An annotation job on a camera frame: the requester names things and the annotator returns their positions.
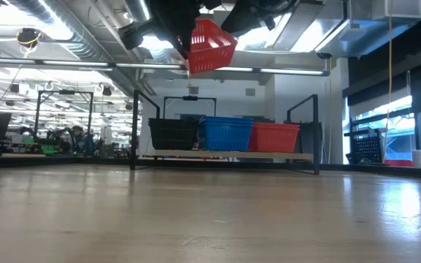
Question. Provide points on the round black ceiling fixture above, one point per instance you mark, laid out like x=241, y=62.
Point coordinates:
x=27, y=36

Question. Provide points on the silver ventilation duct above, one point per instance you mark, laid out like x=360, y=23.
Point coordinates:
x=86, y=47

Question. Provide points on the white roll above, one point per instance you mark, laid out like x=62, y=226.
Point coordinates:
x=420, y=159

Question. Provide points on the low red object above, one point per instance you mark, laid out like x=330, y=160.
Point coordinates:
x=398, y=163

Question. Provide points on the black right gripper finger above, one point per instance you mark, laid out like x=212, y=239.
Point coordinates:
x=243, y=18

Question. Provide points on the dome security camera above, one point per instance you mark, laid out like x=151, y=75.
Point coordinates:
x=324, y=55

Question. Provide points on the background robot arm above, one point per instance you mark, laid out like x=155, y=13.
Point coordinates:
x=68, y=137

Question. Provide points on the red plastic basket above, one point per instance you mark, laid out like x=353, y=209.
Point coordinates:
x=210, y=51
x=272, y=140

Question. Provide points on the black metal rig frame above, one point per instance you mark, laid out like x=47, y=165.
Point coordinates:
x=190, y=98
x=64, y=92

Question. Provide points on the black metal table frame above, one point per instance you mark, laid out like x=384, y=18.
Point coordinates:
x=378, y=170

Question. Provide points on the green object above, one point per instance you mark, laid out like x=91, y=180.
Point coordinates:
x=49, y=149

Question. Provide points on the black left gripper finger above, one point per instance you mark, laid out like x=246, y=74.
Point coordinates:
x=187, y=45

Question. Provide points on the wooden shelf with black frame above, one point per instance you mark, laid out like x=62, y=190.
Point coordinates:
x=232, y=154

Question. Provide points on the blue plastic basket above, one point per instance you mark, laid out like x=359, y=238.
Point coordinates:
x=225, y=137

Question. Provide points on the long ceiling light tube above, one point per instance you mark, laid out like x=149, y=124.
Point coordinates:
x=291, y=71
x=148, y=66
x=68, y=63

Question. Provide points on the black plastic basket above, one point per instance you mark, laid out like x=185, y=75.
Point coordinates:
x=365, y=149
x=172, y=135

